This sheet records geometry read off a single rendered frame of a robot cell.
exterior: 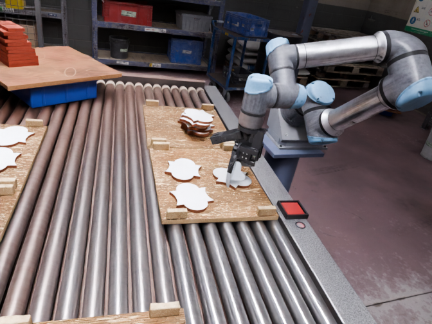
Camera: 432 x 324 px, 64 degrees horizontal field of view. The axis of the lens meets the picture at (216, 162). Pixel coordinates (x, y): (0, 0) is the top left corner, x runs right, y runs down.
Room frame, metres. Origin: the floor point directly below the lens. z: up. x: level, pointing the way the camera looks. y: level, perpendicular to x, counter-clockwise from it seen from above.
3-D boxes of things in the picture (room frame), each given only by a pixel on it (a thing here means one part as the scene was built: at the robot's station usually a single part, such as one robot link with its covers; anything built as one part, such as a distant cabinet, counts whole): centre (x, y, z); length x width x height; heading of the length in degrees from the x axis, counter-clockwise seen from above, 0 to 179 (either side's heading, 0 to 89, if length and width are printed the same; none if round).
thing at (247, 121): (0.99, -0.08, 1.16); 0.08 x 0.08 x 0.05
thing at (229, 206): (0.98, 0.02, 0.93); 0.41 x 0.35 x 0.02; 19
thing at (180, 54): (5.61, 0.81, 0.32); 0.50 x 0.41 x 0.37; 110
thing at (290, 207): (0.91, -0.27, 0.92); 0.06 x 0.06 x 0.01; 18
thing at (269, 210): (0.84, -0.17, 0.95); 0.06 x 0.02 x 0.03; 109
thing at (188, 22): (5.59, 0.73, 0.76); 0.50 x 0.36 x 0.24; 120
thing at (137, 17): (5.23, 1.64, 0.78); 0.66 x 0.45 x 0.28; 114
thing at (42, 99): (1.49, 0.82, 0.97); 0.31 x 0.31 x 0.10; 53
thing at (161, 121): (1.37, 0.16, 0.93); 0.41 x 0.35 x 0.02; 18
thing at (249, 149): (0.99, -0.09, 1.08); 0.09 x 0.08 x 0.12; 72
